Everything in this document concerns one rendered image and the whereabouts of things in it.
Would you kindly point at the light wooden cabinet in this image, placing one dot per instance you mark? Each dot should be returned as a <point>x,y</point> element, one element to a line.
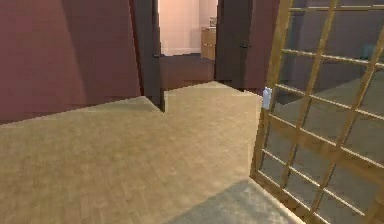
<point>208,43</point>

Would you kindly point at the wooden glass-paned door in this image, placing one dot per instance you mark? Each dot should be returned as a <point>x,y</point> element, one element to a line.
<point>336,140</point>

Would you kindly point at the dark brown room door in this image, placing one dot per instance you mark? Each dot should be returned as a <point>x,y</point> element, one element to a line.
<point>235,43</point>
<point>148,50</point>

